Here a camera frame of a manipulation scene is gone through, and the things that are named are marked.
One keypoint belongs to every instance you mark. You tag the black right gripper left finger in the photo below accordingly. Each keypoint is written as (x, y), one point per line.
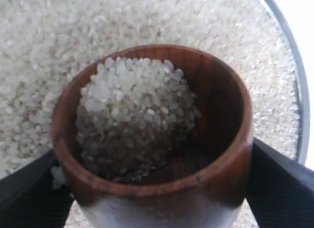
(28, 200)

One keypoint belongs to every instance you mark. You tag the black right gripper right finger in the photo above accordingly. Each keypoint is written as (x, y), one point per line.
(280, 191)

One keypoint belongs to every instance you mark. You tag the small brown wooden cup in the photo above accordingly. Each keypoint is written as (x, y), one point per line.
(156, 136)

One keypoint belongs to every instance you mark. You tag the round steel rice plate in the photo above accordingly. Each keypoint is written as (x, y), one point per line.
(45, 43)

